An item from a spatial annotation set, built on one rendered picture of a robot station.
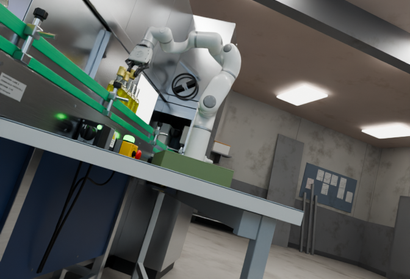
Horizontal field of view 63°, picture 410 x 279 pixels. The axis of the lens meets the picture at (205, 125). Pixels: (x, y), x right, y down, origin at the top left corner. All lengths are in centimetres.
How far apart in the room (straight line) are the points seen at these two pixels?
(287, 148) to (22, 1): 866
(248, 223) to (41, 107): 58
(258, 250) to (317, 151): 945
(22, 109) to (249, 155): 850
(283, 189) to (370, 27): 542
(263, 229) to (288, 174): 858
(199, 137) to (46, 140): 91
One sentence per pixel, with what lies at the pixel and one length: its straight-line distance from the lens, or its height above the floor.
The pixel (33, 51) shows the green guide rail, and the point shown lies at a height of 92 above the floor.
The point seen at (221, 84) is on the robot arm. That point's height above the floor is 120.
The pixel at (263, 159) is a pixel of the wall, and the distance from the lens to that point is 936.
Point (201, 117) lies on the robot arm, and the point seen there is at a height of 105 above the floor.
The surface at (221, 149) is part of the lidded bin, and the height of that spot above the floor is 187.
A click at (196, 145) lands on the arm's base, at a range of 151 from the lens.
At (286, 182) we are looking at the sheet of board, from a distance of 936.
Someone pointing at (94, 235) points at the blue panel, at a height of 43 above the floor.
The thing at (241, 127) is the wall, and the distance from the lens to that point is 914.
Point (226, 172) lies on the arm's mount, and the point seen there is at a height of 83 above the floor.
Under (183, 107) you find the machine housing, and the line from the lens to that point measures 268.
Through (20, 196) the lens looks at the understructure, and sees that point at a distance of 98.
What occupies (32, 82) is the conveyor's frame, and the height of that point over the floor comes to 85.
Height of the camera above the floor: 72
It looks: 11 degrees up
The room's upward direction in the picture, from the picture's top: 17 degrees clockwise
